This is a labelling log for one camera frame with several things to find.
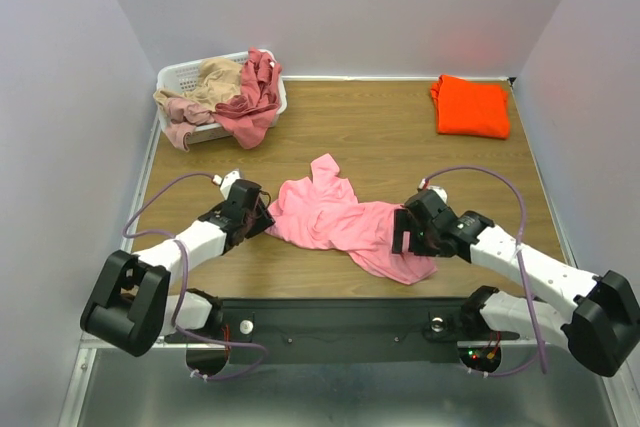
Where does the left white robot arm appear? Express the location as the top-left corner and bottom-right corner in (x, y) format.
(80, 170), (274, 357)

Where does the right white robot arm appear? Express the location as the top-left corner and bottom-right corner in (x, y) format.
(391, 189), (639, 377)

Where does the dark red t shirt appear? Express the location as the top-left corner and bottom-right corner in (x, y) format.
(213, 48), (282, 149)

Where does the folded orange t shirt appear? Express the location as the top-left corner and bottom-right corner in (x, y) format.
(430, 74), (511, 140)

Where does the dusty pink t shirt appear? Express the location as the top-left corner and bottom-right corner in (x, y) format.
(165, 97), (215, 151)

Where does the beige t shirt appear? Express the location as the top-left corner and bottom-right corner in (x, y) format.
(153, 57), (243, 110)

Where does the white plastic laundry basket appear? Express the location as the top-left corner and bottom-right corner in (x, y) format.
(156, 49), (287, 145)

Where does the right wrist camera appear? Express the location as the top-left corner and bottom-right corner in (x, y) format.
(417, 178), (448, 203)

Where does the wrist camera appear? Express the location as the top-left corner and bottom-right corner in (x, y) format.
(212, 169), (243, 199)
(417, 178), (448, 203)

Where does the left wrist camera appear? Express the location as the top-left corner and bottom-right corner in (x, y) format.
(212, 169), (243, 199)

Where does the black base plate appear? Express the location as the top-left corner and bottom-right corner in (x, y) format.
(166, 297), (516, 375)

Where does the aluminium frame rail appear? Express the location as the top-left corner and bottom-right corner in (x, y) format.
(55, 111), (176, 427)

